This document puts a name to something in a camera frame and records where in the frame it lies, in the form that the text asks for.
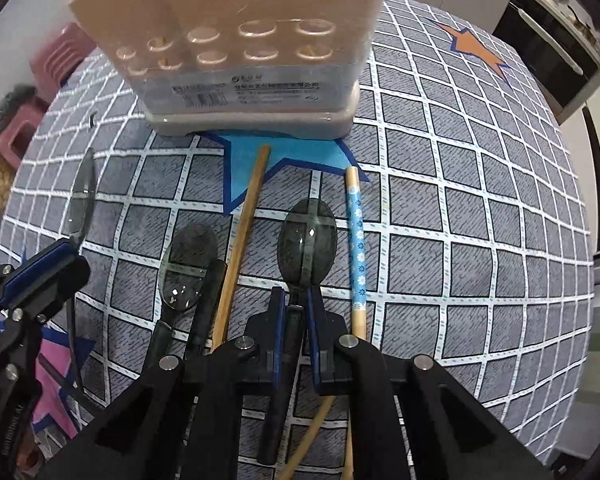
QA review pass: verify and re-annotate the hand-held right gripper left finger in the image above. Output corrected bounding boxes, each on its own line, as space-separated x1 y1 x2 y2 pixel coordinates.
35 287 287 480

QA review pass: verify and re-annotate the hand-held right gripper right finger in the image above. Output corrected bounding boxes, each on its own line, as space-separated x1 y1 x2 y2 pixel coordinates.
307 285 553 480

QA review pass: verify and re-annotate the black spoon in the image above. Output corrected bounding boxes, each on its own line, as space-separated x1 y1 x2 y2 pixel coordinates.
187 258 228 361
257 199 337 466
142 222 219 378
66 149 97 396

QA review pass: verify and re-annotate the plain wooden chopstick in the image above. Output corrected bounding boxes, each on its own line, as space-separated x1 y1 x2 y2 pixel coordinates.
278 394 337 480
211 144 272 353

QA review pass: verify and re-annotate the beige plastic utensil holder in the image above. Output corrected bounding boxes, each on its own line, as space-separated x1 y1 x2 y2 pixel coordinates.
69 0 386 138

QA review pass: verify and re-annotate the pink star patch blue edge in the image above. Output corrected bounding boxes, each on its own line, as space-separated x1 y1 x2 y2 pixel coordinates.
0 325 96 441

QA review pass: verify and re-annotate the blue floral wooden chopstick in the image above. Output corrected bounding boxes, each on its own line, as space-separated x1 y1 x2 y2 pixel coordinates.
344 166 369 480

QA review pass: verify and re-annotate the pink plastic stool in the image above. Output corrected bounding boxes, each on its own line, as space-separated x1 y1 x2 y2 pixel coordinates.
29 22 98 101
0 95 51 171

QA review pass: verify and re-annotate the grey checked tablecloth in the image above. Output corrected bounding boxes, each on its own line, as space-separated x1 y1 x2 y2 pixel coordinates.
0 0 596 480

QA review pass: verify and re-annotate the orange star patch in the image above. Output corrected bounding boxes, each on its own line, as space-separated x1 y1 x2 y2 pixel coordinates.
432 19 512 83

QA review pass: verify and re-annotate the black oven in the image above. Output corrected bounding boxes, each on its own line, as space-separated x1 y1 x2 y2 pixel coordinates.
492 0 600 123

